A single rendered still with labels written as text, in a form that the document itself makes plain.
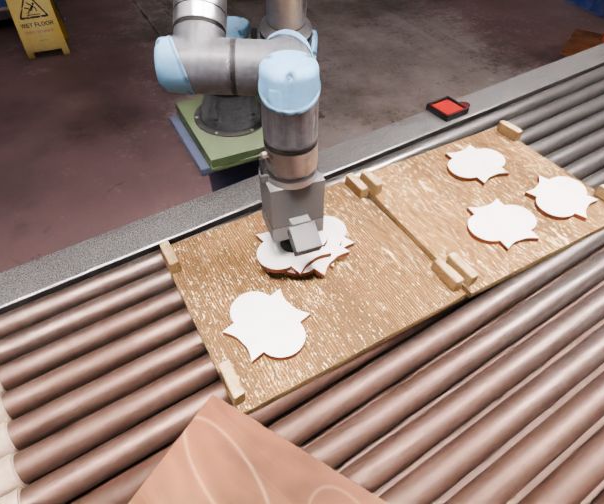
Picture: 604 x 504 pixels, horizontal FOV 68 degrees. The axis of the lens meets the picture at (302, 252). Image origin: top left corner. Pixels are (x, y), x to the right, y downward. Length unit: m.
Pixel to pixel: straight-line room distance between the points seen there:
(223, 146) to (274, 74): 0.58
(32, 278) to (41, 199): 1.79
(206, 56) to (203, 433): 0.47
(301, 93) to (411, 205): 0.43
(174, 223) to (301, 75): 0.46
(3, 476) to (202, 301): 0.34
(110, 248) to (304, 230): 0.40
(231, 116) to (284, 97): 0.60
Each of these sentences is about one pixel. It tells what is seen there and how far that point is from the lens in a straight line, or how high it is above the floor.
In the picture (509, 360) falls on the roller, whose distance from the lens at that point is 0.76.
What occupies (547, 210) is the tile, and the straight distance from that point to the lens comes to 0.98.
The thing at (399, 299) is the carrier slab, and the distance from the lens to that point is 0.75.
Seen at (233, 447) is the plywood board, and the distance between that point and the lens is 0.52.
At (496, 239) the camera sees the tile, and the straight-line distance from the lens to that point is 0.88.
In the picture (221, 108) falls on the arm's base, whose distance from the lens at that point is 1.14.
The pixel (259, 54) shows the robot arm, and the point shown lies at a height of 1.26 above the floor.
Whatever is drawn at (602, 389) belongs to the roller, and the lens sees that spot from 0.79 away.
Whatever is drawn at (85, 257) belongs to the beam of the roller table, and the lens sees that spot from 0.91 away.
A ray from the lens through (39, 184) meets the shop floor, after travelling 2.80.
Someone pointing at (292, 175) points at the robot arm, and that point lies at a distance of 0.62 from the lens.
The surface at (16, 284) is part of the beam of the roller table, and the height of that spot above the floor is 0.92.
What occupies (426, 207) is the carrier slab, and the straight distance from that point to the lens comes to 0.91.
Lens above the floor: 1.52
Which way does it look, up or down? 48 degrees down
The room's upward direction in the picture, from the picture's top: straight up
